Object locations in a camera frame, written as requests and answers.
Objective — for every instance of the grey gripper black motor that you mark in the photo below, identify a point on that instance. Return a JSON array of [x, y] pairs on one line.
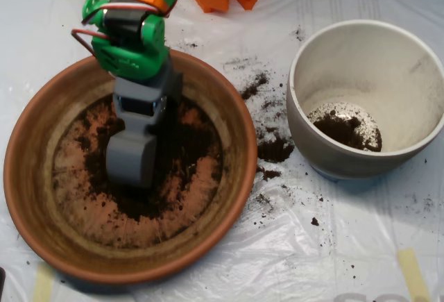
[[139, 91]]

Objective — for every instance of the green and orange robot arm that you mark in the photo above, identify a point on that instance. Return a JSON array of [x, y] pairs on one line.
[[128, 59]]

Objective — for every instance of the elongated spilled soil clump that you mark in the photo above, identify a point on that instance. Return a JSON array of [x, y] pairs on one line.
[[250, 91]]

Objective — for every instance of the large spilled soil pile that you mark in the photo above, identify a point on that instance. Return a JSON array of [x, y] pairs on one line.
[[274, 151]]

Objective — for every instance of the small spilled soil clump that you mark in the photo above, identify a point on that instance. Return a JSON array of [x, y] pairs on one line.
[[270, 174]]

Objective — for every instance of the terracotta saucer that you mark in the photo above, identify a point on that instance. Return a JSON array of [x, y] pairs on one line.
[[34, 184]]

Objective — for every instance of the white ceramic pot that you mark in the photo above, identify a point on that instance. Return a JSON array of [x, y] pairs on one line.
[[329, 163]]

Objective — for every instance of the tiny spilled soil crumb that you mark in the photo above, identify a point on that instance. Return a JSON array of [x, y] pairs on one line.
[[315, 221]]

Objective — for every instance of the beige masking tape strip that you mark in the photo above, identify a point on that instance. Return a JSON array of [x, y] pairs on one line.
[[412, 274], [43, 284]]

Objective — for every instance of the clear plastic sheet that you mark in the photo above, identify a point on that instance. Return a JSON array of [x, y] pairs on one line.
[[312, 264]]

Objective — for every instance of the dark object at edge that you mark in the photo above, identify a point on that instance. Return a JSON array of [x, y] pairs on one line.
[[2, 279]]

